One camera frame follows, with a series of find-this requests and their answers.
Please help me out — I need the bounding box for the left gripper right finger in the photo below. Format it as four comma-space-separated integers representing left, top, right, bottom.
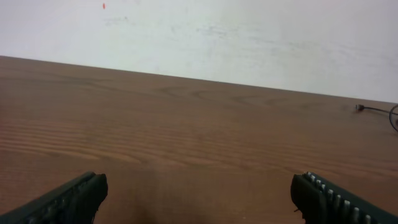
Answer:
290, 172, 397, 224

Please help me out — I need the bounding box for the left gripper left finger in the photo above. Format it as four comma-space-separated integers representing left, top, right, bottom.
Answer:
1, 172, 108, 224

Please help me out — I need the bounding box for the black usb cable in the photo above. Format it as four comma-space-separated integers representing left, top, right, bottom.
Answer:
354, 103, 398, 133

